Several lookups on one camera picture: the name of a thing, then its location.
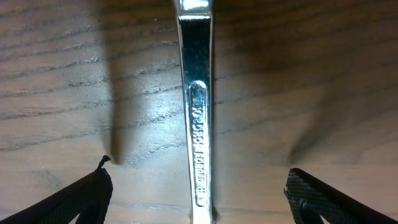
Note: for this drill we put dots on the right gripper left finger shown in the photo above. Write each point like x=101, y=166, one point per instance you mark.
x=85, y=201

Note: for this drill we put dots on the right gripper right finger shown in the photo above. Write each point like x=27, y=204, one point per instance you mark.
x=313, y=201

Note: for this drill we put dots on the silver wrench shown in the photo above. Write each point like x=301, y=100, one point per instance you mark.
x=195, y=37

